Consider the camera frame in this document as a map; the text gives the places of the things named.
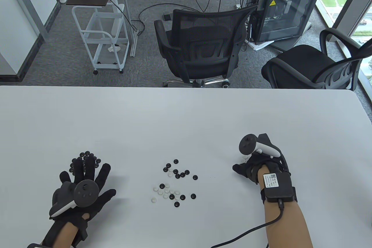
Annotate white papers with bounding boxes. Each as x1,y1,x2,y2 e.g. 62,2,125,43
247,40,275,51

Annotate aluminium profile rods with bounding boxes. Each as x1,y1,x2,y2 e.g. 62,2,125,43
118,0,138,56

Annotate black white left hand controller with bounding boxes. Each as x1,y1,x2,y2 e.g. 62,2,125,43
49,180,99,218

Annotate black glass computer tower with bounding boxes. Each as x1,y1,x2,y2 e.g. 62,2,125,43
251,0,321,43

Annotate person's right hand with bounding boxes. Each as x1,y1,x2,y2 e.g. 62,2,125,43
232,151,291,185

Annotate person's left forearm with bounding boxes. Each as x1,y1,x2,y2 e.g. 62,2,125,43
42,221,87,248

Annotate black white right hand controller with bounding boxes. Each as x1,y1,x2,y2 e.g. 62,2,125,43
239,133,281,159

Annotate black wrist box cable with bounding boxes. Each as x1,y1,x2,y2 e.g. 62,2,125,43
210,200,285,248

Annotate group of black Go stones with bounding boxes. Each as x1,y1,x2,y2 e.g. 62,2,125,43
70,151,101,173

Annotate black office chair curved armrests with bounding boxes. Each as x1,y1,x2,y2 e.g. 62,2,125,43
261,28,372,90

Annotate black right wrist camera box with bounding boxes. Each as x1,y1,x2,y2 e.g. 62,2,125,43
263,172,295,203

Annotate pile of mixed Go stones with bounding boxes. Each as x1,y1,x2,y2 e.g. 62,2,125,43
151,159,198,208

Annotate person's left hand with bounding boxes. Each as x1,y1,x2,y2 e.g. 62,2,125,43
50,156,117,240

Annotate person's right forearm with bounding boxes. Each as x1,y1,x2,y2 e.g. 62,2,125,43
257,165,314,248

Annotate white rolling cart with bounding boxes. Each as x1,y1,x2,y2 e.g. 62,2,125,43
72,4,130,74

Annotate black mesh office chair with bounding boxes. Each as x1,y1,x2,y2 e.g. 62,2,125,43
154,4,259,88

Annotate black white hand controller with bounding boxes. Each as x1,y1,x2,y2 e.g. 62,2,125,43
49,180,99,218
239,133,281,159

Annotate black looped floor cable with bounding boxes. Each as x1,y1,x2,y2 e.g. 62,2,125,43
139,3,201,37

